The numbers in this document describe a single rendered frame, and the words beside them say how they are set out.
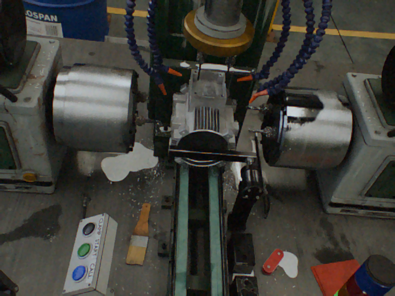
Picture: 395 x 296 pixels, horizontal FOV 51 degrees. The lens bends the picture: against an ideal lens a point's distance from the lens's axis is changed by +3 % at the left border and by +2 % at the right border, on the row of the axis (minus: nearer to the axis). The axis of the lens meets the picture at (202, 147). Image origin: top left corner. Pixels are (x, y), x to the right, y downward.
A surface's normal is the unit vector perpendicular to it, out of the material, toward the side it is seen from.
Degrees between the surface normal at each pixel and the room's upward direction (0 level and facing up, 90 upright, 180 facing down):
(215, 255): 0
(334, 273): 0
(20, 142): 89
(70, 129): 77
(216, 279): 0
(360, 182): 89
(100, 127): 69
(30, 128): 89
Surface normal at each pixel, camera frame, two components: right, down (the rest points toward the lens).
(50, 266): 0.14, -0.66
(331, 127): 0.11, 0.02
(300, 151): 0.04, 0.57
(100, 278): 0.91, -0.28
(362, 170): 0.01, 0.73
